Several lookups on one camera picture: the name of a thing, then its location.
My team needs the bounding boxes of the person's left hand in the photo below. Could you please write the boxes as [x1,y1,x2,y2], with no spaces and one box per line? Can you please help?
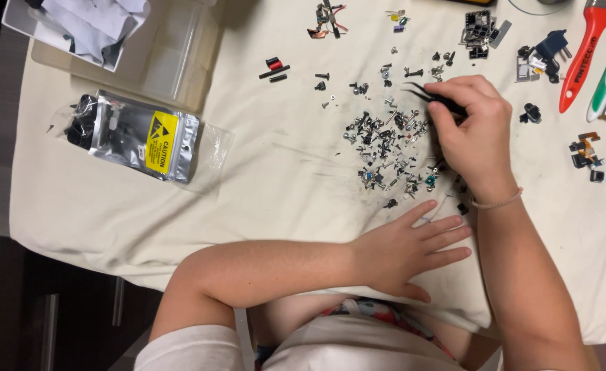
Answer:
[353,200,473,304]

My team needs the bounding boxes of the person's right hand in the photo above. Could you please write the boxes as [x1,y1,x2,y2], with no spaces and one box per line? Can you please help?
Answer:
[423,75,520,205]

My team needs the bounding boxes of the black tweezers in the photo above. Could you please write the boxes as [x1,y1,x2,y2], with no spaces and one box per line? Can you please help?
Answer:
[401,81,469,120]

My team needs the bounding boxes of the person's colourful shorts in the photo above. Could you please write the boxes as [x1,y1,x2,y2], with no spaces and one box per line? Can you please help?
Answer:
[254,297,459,371]

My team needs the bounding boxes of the small black plastic part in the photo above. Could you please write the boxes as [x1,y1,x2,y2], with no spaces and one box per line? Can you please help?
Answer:
[518,102,542,125]

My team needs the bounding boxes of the pile of small screws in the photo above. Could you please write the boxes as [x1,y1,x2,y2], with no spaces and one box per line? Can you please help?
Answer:
[321,46,471,217]

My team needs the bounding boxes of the person's white shirt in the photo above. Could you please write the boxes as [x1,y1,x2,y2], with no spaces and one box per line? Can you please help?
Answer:
[133,313,505,371]

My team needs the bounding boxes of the dark plug part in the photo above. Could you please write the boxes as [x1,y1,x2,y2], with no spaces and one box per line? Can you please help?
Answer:
[517,29,573,84]

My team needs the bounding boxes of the cream table cloth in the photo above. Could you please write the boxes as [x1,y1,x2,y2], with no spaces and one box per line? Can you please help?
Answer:
[9,0,606,346]

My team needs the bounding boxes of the small yellow and purple components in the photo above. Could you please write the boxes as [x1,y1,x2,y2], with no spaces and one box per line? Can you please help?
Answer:
[385,9,411,34]

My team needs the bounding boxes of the empty clear plastic bag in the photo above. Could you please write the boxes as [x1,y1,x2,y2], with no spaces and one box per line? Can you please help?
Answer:
[185,123,235,192]

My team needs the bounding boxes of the long black rod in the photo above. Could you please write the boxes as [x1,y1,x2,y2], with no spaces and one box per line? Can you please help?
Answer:
[259,64,291,80]

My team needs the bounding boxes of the silver bag with yellow label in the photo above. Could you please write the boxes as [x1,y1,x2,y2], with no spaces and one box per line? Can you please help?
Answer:
[88,90,201,184]

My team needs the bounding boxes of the clear plastic organizer box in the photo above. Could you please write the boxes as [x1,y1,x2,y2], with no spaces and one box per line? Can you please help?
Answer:
[30,0,227,112]

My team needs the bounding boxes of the clear bag with black parts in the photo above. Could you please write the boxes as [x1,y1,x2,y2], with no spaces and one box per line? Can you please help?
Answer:
[47,94,101,151]

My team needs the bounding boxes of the dark cabinet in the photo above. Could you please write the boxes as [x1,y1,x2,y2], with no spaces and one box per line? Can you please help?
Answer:
[0,233,165,371]

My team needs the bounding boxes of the white tray with cloths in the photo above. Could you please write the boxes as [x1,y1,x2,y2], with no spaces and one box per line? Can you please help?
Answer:
[1,0,152,73]

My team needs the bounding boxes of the thin beige bracelet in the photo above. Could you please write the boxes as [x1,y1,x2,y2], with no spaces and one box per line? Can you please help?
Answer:
[470,187,524,210]

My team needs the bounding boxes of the grey metal bracket pieces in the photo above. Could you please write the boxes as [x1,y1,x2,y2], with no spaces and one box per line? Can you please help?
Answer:
[515,54,547,83]

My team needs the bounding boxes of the orange flex camera module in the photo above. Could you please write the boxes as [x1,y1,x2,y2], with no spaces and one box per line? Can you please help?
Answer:
[569,131,606,184]

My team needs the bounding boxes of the red handled paintbrush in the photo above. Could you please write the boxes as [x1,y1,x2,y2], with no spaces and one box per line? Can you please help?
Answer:
[559,0,606,114]

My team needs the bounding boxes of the wired copper electronic part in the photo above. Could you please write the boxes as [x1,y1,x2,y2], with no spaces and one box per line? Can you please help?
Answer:
[306,0,349,40]

